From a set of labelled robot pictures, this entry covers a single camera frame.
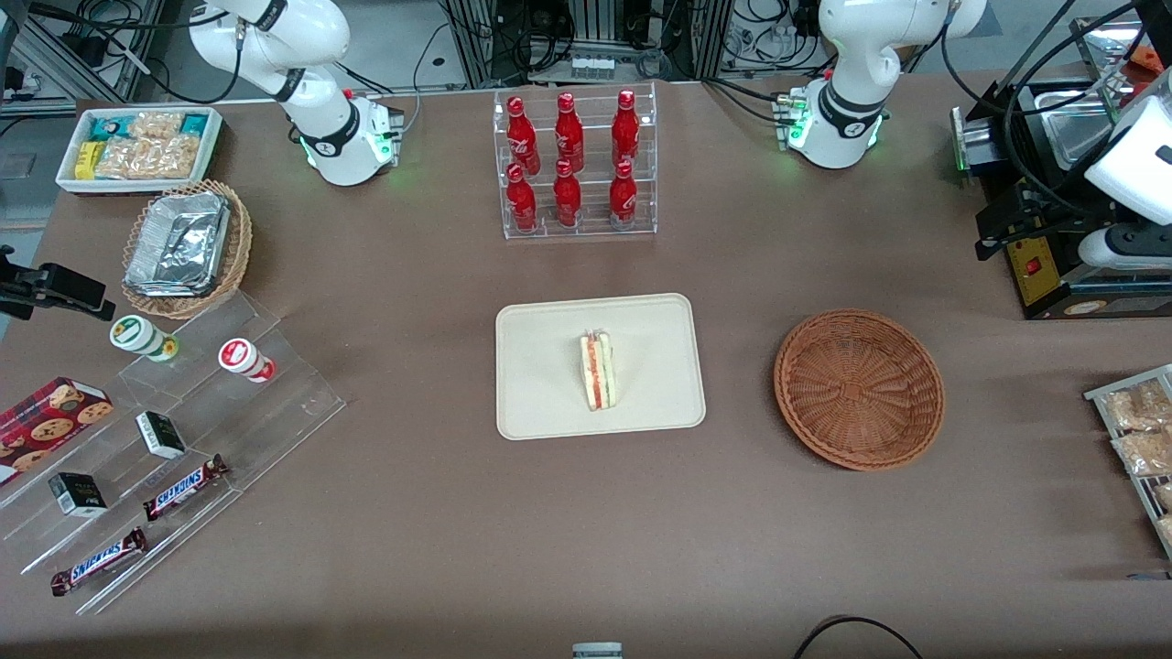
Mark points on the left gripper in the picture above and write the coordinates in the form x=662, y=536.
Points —
x=1053, y=212

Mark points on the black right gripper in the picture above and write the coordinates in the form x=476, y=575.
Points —
x=37, y=283

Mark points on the triangle sandwich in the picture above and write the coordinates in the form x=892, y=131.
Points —
x=600, y=375

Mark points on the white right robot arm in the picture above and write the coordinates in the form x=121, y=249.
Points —
x=320, y=110

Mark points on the light wicker basket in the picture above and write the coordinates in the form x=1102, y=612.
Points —
x=240, y=247

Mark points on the brown round wicker basket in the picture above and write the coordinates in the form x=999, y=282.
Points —
x=861, y=389

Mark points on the beige plastic tray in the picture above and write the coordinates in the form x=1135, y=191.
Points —
x=549, y=366

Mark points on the green lid snack cup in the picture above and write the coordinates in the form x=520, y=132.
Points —
x=133, y=332

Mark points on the silver foil pack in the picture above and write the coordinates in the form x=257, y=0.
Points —
x=179, y=243
x=165, y=291

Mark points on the orange red food item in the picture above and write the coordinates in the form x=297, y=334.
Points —
x=1149, y=59

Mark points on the yellow snack pack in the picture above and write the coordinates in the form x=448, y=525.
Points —
x=87, y=160

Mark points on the clear cracker bag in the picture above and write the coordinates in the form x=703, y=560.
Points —
x=174, y=156
x=156, y=124
x=124, y=157

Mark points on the red tartan cookie box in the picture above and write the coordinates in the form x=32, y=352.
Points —
x=46, y=426

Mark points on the black food warmer appliance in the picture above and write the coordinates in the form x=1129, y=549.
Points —
x=1039, y=275

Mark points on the teal snack pack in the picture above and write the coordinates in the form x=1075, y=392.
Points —
x=108, y=126
x=194, y=123

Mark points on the small black carton box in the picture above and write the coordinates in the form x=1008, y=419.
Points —
x=160, y=437
x=78, y=496

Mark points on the red lid snack cup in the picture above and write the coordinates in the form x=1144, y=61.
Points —
x=238, y=355

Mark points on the white rectangular snack bin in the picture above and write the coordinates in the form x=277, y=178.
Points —
x=212, y=151

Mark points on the Snickers chocolate bar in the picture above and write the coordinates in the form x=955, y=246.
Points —
x=99, y=561
x=186, y=487

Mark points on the clear acrylic tiered stand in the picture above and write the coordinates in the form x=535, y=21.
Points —
x=275, y=412

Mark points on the clear bag of puffed snacks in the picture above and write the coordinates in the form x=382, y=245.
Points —
x=1131, y=409
x=1167, y=531
x=1144, y=453
x=1165, y=496

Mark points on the red cola bottle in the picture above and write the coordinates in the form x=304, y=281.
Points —
x=569, y=131
x=520, y=133
x=567, y=194
x=623, y=192
x=522, y=197
x=625, y=128

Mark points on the clear acrylic bottle rack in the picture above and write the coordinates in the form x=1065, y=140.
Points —
x=592, y=137

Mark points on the white power strip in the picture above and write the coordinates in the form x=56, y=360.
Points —
x=591, y=67

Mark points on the small grey device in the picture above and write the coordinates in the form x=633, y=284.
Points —
x=597, y=652

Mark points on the aluminium frame structure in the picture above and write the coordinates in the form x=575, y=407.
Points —
x=55, y=55

